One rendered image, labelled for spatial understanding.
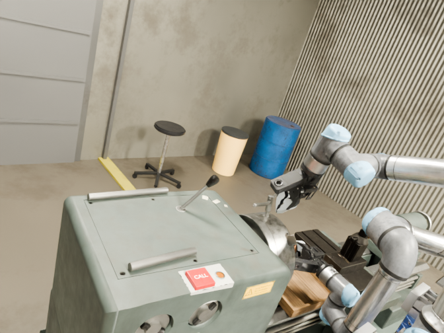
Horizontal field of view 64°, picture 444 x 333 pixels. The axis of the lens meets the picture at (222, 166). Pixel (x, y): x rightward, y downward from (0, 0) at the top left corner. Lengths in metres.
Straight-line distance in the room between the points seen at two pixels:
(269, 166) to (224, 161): 0.72
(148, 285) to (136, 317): 0.08
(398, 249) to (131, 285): 0.82
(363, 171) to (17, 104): 3.24
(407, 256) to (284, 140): 3.71
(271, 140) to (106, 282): 4.13
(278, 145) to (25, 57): 3.08
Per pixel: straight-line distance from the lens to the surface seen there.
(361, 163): 1.03
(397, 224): 1.33
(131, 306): 0.86
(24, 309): 2.54
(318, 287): 1.79
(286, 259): 1.34
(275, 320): 1.56
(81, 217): 1.09
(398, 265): 1.28
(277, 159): 4.93
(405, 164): 1.10
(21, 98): 3.74
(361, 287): 1.79
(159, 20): 4.06
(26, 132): 3.87
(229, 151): 4.50
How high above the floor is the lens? 1.88
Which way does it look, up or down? 22 degrees down
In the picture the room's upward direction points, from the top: 18 degrees clockwise
